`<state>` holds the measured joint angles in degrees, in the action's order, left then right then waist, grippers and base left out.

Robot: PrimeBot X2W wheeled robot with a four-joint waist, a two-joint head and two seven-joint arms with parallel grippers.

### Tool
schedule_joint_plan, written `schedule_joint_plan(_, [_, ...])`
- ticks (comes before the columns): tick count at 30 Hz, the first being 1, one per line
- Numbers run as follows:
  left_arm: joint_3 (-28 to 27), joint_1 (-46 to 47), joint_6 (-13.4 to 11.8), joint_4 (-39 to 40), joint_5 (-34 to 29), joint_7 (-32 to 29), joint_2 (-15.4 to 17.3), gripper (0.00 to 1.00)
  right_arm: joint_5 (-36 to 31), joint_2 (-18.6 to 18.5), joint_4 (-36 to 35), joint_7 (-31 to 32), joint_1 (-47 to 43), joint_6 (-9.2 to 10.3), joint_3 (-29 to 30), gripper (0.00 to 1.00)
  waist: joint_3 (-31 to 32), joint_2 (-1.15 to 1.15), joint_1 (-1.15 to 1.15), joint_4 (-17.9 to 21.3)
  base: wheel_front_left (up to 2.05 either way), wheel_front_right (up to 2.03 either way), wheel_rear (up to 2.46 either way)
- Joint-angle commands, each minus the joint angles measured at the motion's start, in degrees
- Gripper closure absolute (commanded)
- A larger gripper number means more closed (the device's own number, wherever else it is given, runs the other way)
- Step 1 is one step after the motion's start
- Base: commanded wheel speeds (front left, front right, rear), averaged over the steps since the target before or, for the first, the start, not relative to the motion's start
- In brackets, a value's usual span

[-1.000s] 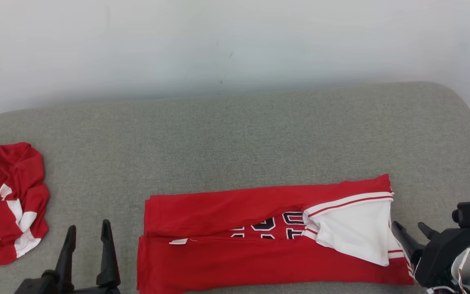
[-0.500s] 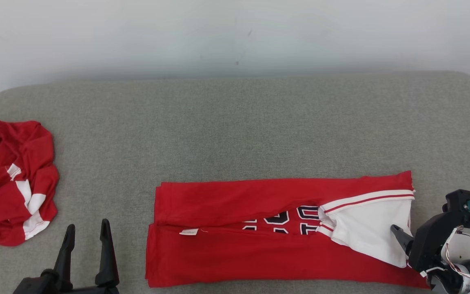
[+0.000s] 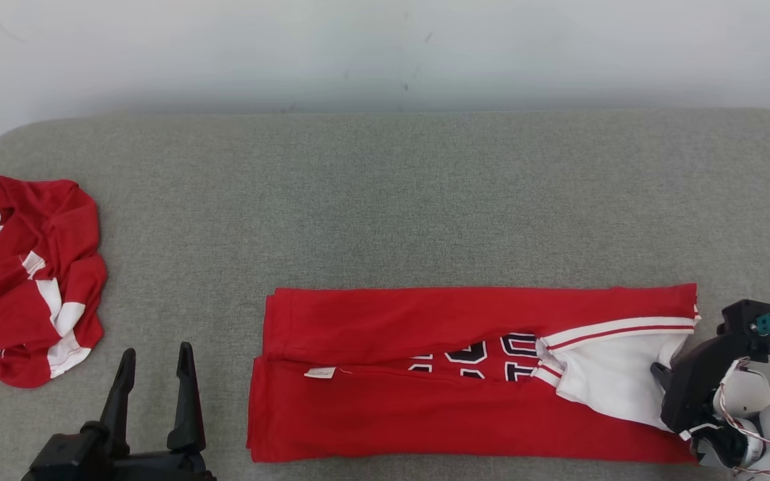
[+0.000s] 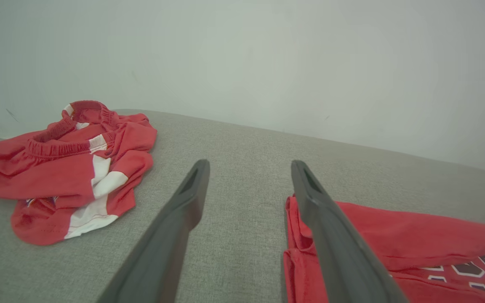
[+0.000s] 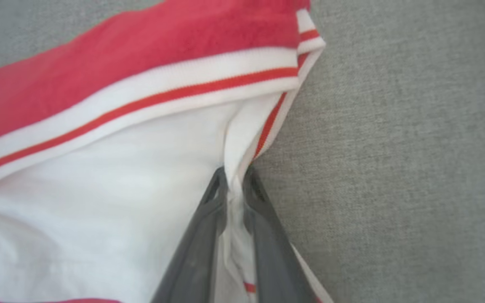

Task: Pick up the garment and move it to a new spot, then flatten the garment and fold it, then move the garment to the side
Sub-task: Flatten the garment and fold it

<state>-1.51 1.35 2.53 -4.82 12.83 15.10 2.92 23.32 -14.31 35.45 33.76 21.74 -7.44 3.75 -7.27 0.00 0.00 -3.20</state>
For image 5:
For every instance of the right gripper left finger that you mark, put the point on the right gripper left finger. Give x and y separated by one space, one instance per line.
196 261

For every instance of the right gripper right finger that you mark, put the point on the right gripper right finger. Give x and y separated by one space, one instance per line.
274 261

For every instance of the red basketball jersey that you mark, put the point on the red basketball jersey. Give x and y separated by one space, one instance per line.
99 189

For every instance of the grey fabric sofa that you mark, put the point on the grey fabric sofa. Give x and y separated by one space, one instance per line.
394 147

